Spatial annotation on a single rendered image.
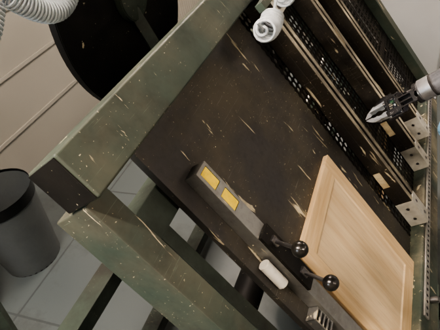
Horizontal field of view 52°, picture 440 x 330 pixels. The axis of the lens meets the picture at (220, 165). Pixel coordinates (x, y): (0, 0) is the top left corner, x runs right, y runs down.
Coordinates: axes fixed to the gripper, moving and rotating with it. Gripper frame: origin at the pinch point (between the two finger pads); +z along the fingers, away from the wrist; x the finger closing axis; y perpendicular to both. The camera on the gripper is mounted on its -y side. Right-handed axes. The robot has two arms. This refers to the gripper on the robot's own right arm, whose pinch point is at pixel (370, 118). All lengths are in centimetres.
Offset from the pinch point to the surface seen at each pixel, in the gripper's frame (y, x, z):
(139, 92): 100, -25, -4
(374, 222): 16.2, 32.3, 10.0
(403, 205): -10.7, 36.2, 9.6
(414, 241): -9, 50, 12
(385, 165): -1.8, 17.9, 4.3
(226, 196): 83, 0, 4
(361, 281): 41, 43, 10
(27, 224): 26, -43, 225
